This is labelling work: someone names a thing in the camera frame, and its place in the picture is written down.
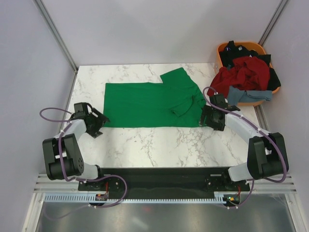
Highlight purple cable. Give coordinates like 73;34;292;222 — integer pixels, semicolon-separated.
40;107;128;219
202;87;290;211

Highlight green t shirt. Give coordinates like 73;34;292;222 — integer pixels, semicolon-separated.
103;68;206;128

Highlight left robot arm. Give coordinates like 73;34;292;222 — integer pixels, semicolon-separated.
42;102;110;190

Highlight right aluminium frame post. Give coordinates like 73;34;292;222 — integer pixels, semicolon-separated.
258;0;290;46

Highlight left aluminium frame post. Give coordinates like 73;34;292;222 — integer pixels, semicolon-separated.
33;0;79;73

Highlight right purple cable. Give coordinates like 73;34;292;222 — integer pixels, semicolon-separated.
202;87;290;211

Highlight white slotted cable duct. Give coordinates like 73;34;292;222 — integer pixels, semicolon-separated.
44;193;239;204

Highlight blue grey t shirt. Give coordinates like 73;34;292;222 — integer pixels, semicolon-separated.
227;86;273;105

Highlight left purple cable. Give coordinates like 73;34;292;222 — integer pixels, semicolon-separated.
40;107;128;219

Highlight orange plastic basket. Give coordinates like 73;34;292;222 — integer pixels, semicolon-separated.
211;41;281;106

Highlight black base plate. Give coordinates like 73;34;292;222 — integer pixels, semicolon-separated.
78;167;250;199

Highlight red t shirt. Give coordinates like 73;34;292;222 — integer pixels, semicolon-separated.
208;57;270;97

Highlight aluminium frame post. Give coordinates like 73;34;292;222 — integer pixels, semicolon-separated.
258;0;290;46
33;0;79;73

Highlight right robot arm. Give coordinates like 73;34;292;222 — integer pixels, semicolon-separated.
199;94;289;190

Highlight black t shirt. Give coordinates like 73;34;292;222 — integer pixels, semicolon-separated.
215;41;281;94

